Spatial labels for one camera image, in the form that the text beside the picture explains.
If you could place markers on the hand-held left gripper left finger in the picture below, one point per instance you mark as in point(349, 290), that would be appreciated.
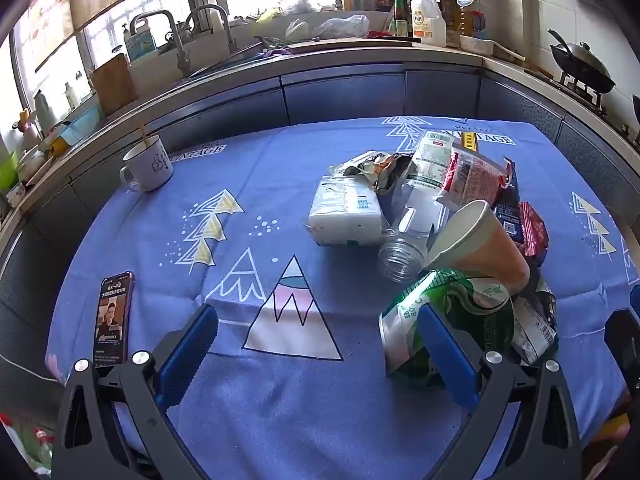
point(187, 355)

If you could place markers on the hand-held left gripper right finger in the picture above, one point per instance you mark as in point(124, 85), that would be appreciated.
point(445, 355)

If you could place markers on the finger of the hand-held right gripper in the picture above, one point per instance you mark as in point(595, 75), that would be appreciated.
point(622, 345)

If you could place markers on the crushed green can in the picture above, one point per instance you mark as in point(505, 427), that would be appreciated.
point(470, 310)

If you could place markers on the clear plastic bottle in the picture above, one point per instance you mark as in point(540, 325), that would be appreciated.
point(415, 220)

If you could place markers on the white tissue pack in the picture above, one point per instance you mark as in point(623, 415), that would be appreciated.
point(340, 215)

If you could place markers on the black smartphone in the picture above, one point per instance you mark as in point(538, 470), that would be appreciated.
point(112, 320)

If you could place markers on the white silver wrapper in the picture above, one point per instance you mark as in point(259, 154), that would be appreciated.
point(535, 330)

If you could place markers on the paper cup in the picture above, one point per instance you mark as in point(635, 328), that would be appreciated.
point(490, 255)

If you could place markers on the red packet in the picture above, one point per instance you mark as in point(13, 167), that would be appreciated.
point(534, 230)

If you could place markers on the dark blue packet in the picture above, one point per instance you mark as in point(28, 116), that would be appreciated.
point(507, 210)

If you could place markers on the red capped plastic bottle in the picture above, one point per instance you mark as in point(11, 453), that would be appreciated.
point(42, 442)

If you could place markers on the blue printed tablecloth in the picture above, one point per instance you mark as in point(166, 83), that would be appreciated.
point(280, 210)

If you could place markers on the red white snack wrapper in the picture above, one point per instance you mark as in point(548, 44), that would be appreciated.
point(470, 175)

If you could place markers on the white mug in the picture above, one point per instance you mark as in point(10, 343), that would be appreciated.
point(150, 167)

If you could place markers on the silver foil wrapper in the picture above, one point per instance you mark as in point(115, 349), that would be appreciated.
point(370, 165)

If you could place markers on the yellow red box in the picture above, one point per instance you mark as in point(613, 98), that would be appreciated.
point(471, 139)

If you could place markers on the gas stove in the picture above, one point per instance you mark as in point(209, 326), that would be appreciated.
point(595, 100)

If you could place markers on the wooden cutting board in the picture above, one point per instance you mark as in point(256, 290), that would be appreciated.
point(114, 85)

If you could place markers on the black wok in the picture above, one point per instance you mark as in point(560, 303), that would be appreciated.
point(582, 67)

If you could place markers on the white rectangular container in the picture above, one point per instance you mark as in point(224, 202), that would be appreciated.
point(477, 45)

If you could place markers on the blue dish soap container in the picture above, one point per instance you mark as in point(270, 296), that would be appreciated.
point(142, 45)

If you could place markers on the steel faucet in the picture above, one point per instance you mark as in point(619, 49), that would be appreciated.
point(220, 25)
point(172, 35)

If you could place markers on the white plastic jug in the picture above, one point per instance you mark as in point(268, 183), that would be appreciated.
point(427, 20)

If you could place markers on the clear plastic bag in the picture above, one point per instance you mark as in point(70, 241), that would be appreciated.
point(345, 27)

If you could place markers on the dark sauce bottle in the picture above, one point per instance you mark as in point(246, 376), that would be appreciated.
point(400, 15)

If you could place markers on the yellow oil bottle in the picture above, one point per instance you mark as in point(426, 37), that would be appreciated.
point(466, 12)

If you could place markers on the white bottle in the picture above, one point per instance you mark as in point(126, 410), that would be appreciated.
point(214, 7)

